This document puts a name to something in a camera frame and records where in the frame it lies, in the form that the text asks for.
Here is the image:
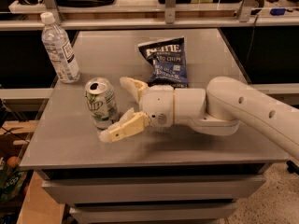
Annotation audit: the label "grey drawer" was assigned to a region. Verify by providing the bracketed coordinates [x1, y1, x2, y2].
[42, 175, 265, 204]
[70, 203, 236, 224]

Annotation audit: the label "clear plastic water bottle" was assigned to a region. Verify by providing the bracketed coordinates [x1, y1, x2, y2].
[40, 12, 80, 83]

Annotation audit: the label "blue object on shelf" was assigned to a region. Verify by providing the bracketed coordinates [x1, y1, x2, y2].
[270, 7, 286, 16]

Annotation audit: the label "upper grey drawer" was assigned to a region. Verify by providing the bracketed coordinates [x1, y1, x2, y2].
[42, 175, 265, 204]

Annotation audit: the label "black sunglasses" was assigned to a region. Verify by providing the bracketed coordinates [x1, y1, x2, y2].
[18, 0, 43, 6]

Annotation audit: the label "lower grey drawer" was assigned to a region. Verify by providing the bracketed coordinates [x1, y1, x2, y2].
[70, 203, 236, 224]

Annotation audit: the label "orange fruit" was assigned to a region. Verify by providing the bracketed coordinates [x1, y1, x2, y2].
[7, 156, 20, 168]

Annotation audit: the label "green white 7up can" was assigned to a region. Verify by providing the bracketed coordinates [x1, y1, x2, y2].
[85, 77, 119, 130]

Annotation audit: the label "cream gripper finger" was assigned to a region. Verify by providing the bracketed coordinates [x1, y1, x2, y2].
[99, 108, 150, 143]
[120, 77, 149, 103]

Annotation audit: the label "green package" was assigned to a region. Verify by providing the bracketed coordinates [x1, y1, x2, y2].
[0, 169, 27, 203]

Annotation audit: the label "blue kettle chips bag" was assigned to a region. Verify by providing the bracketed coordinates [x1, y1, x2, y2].
[138, 37, 188, 88]

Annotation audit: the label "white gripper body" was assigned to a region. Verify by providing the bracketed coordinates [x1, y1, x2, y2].
[139, 85, 174, 128]

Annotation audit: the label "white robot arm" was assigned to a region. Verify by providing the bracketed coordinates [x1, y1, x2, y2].
[99, 77, 299, 159]

